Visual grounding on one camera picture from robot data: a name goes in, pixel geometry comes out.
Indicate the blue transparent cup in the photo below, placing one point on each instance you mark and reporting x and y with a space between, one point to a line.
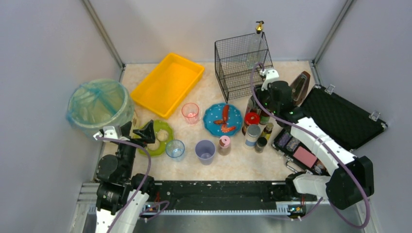
175 149

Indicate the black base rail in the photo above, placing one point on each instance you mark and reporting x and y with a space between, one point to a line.
219 198

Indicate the black cap dark bottle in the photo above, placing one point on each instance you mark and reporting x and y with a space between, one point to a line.
251 105

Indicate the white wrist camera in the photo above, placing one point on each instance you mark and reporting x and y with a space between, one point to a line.
112 132
269 75

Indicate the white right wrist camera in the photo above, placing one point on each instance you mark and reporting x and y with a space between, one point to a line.
269 75

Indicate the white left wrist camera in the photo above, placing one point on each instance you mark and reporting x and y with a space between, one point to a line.
112 132

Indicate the white steamed bun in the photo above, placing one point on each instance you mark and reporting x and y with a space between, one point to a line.
162 135
153 146

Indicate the sliced sausage piece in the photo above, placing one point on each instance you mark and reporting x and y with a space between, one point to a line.
224 126

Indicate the red sausage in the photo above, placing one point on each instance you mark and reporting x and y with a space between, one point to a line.
225 113

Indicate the gold pump clear bottle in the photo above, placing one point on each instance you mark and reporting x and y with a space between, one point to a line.
252 55

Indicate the silver lid white can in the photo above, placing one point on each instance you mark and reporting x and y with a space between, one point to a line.
251 136

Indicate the small yellow oil bottle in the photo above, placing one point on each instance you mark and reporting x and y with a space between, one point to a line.
267 131

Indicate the blue dotted plate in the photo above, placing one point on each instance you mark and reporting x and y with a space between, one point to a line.
222 119

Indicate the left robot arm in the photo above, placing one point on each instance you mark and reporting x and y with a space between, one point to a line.
121 195

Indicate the yellow plastic tray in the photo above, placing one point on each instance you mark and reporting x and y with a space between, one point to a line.
167 85

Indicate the purple plastic cup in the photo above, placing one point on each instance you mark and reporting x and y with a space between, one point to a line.
205 151

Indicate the black poker chip case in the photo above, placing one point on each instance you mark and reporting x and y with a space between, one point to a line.
347 124

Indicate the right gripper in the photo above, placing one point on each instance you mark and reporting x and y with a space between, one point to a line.
284 89

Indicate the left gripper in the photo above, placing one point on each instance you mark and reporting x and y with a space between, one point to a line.
130 138

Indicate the yellow cap sauce bottle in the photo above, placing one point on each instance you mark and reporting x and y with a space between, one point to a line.
263 118

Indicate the black wire rack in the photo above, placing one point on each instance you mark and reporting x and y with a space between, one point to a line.
231 69

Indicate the trash bin with green bag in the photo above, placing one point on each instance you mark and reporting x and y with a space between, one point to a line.
99 103

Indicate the small black lid jar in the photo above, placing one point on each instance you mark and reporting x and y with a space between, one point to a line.
260 144

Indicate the green dotted plate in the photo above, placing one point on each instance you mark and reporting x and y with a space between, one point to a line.
158 125

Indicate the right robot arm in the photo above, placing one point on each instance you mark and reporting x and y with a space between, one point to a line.
350 178

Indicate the pink lid spice jar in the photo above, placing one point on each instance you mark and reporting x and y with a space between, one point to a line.
224 147

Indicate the pink transparent cup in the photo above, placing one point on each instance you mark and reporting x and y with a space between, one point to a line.
190 112

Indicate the red lid sauce jar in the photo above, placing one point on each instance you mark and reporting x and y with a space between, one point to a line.
249 119

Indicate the brown metronome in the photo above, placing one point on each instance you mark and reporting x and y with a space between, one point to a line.
300 87

